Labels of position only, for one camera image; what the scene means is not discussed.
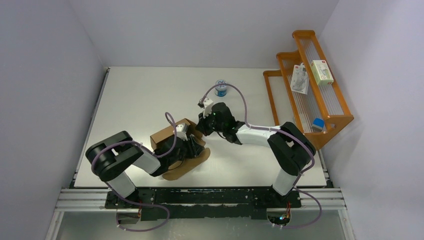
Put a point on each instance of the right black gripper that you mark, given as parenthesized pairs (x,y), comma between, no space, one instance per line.
(201,126)

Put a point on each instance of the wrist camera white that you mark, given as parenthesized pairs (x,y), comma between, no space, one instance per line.
(206,104)
(182,131)

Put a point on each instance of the white green product box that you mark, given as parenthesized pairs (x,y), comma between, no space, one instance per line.
(321,72)

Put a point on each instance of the blue white round tin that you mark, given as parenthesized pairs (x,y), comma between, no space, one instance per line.
(220,88)

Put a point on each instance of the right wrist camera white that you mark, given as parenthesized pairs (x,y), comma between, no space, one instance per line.
(206,104)

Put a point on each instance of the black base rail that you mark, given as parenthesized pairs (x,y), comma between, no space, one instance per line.
(197,203)

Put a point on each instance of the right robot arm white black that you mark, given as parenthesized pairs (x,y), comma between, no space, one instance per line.
(294,153)

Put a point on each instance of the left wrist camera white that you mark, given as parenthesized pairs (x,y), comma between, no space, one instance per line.
(182,131)

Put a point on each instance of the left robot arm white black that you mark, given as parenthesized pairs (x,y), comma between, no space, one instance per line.
(110,158)

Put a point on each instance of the orange wooden rack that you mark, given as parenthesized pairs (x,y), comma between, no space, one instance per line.
(321,101)

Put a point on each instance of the white blister package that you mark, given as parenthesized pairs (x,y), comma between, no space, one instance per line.
(299,80)

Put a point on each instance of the small blue white box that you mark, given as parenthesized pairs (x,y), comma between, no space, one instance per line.
(318,125)

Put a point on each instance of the brown cardboard box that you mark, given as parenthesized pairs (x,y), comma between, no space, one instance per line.
(165,140)

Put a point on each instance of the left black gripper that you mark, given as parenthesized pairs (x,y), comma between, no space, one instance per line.
(194,148)

